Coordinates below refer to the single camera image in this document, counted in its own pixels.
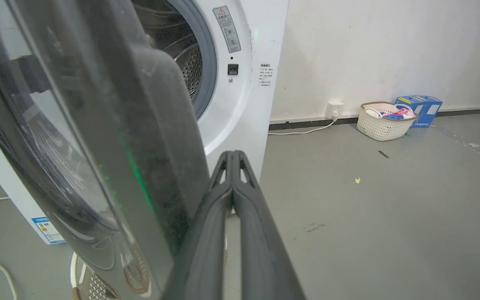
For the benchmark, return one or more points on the white front-load washing machine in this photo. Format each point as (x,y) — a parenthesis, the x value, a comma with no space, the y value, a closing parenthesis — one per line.
(231,91)

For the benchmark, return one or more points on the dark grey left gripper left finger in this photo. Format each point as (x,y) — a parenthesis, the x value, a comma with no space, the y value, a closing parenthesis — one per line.
(206,241)

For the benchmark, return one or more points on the white wall power socket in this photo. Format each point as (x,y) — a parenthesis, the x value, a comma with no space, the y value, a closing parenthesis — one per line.
(334,109)

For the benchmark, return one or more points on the white plastic basket with holes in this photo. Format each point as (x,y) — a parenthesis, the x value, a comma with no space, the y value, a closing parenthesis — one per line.
(94,287)

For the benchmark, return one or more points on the dark glass washing machine door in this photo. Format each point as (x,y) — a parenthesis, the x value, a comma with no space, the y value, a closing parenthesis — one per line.
(94,146)

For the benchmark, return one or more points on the small dark floor strip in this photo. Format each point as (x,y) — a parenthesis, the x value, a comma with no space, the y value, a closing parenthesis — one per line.
(383,154)

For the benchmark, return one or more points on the blue cardboard box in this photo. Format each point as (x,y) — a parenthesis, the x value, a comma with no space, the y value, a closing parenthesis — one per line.
(421,109)

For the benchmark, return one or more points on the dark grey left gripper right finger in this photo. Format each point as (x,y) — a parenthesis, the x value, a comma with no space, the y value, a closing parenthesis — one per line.
(261,241)

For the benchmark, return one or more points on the white woven laundry basket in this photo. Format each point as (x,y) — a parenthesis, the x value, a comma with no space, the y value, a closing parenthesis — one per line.
(383,123)

